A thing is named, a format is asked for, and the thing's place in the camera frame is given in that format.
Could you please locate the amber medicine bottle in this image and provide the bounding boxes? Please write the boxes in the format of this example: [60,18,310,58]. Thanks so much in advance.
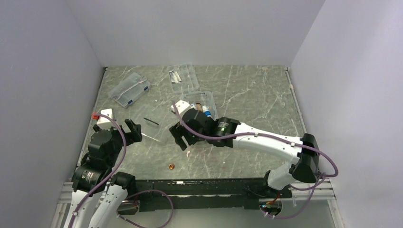
[196,103,203,111]

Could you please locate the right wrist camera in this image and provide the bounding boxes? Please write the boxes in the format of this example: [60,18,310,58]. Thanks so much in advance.
[171,100,191,117]

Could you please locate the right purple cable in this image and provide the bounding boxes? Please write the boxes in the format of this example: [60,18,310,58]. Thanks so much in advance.
[171,101,339,220]

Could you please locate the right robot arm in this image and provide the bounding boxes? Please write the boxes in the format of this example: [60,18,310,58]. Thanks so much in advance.
[169,108,320,197]

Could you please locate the black front rail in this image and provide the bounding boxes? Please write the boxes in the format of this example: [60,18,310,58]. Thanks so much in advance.
[119,178,292,215]

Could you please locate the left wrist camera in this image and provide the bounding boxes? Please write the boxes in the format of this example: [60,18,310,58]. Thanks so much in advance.
[91,108,116,129]

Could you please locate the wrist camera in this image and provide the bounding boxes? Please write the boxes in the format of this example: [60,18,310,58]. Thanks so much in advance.
[171,100,191,117]
[91,108,116,129]

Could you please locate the clear divided organizer tray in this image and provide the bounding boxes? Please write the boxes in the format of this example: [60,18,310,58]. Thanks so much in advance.
[167,63,200,94]

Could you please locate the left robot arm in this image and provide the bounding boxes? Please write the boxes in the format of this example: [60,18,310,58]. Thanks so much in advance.
[64,119,143,228]

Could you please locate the clear box with blue latches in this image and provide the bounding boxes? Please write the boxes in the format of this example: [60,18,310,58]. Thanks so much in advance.
[108,73,151,108]

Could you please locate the metal tweezers in tray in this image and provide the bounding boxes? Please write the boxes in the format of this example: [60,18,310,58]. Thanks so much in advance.
[169,70,182,84]

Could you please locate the clear medicine kit box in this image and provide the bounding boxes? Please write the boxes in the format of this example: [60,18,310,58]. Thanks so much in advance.
[180,91,218,120]

